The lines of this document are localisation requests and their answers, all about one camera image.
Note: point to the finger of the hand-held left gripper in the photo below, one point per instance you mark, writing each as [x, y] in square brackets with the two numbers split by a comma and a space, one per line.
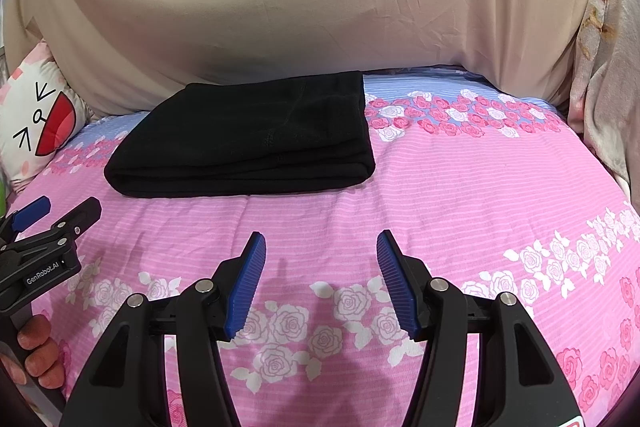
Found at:
[32, 209]
[80, 214]

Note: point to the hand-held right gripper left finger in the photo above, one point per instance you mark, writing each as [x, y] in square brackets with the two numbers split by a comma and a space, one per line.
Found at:
[246, 292]

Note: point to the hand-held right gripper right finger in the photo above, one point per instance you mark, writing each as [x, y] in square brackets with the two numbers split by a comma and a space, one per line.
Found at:
[395, 292]

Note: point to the black pants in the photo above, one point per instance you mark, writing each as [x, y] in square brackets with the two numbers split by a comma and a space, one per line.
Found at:
[250, 142]

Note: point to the person's left hand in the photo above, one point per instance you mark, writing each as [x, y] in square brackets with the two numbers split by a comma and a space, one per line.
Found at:
[42, 354]

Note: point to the green object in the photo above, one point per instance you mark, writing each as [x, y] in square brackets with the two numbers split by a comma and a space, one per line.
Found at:
[2, 197]

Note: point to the white cartoon face pillow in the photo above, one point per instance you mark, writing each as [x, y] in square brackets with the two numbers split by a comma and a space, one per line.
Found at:
[35, 122]

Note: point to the pink floral bed sheet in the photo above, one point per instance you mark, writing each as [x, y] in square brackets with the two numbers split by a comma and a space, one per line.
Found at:
[450, 217]

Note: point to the grey printed fleece blanket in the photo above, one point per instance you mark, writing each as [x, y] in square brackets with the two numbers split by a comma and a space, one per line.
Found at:
[610, 82]

